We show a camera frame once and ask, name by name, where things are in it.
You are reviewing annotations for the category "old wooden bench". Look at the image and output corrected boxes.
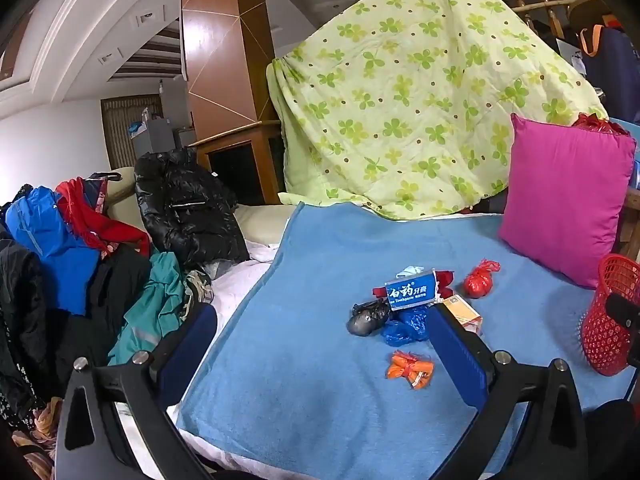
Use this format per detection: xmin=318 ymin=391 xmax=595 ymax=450
xmin=612 ymin=187 xmax=640 ymax=261

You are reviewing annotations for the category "orange yellow carton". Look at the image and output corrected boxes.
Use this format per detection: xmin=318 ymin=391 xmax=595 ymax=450
xmin=440 ymin=297 xmax=485 ymax=336

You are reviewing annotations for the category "teal garment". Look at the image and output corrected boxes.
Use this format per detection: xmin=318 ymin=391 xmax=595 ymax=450
xmin=107 ymin=251 xmax=188 ymax=366

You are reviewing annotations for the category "navy bag with orange handle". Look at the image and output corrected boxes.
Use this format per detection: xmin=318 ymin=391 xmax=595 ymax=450
xmin=570 ymin=2 xmax=640 ymax=126

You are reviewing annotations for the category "orange patterned cloth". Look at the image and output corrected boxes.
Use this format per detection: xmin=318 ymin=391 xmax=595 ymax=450
xmin=10 ymin=400 xmax=63 ymax=480

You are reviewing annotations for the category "blue toothpaste box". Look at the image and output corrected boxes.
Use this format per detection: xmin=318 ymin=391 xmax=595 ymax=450
xmin=385 ymin=269 xmax=441 ymax=312

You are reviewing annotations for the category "black puffer jacket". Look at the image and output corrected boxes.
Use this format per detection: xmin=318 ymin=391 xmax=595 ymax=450
xmin=135 ymin=147 xmax=251 ymax=268

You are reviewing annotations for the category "pink pillow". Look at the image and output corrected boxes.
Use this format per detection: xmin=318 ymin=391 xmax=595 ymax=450
xmin=498 ymin=112 xmax=638 ymax=290

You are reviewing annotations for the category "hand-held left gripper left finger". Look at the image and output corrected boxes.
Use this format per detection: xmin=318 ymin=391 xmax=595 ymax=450
xmin=54 ymin=302 xmax=221 ymax=480

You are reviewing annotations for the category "brown slatted door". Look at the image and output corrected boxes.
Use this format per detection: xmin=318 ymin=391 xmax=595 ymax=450
xmin=100 ymin=94 xmax=166 ymax=171

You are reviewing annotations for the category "grey black plastic bag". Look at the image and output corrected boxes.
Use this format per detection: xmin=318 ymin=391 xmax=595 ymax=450
xmin=346 ymin=299 xmax=392 ymax=338

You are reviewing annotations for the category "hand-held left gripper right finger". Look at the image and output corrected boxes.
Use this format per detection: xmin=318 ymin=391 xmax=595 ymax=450
xmin=429 ymin=304 xmax=598 ymax=480

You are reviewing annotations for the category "large red plastic bag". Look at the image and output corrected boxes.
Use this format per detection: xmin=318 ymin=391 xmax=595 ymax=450
xmin=571 ymin=112 xmax=632 ymax=137

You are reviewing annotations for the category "red plastic mesh basket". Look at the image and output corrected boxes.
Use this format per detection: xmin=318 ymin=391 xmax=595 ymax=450
xmin=580 ymin=254 xmax=640 ymax=377

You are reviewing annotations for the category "blue plastic bag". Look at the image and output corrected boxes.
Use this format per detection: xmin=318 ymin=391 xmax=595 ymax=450
xmin=381 ymin=306 xmax=431 ymax=347

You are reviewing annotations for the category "beige sofa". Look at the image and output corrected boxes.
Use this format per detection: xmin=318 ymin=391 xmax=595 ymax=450
xmin=107 ymin=167 xmax=301 ymax=248

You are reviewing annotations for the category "wooden glass cabinet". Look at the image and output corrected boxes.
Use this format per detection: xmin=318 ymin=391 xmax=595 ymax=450
xmin=187 ymin=121 xmax=286 ymax=206

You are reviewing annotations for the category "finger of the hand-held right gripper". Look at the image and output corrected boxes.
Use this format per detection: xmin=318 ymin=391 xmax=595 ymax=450
xmin=606 ymin=292 xmax=640 ymax=356

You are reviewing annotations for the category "black speckled garment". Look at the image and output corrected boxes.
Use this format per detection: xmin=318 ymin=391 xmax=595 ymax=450
xmin=0 ymin=340 xmax=51 ymax=426

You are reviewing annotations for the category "blue jacket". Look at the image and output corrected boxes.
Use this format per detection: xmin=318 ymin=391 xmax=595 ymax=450
xmin=5 ymin=186 xmax=101 ymax=317

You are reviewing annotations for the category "light blue blanket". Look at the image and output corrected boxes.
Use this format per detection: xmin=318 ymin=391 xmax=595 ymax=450
xmin=175 ymin=201 xmax=640 ymax=480

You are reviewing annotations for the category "green clover print quilt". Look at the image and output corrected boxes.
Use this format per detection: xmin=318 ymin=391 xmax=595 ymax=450
xmin=265 ymin=0 xmax=608 ymax=222

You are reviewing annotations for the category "orange plastic bag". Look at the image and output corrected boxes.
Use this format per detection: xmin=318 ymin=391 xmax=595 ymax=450
xmin=385 ymin=351 xmax=436 ymax=391

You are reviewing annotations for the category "red garment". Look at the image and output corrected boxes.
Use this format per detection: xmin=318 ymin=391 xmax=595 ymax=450
xmin=55 ymin=175 xmax=151 ymax=258

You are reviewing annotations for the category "small red plastic bag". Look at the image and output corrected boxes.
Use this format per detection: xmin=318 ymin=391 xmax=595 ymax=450
xmin=462 ymin=259 xmax=502 ymax=300

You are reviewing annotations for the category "brown wooden column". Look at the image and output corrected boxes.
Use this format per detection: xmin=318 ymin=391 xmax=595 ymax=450
xmin=180 ymin=0 xmax=275 ymax=143

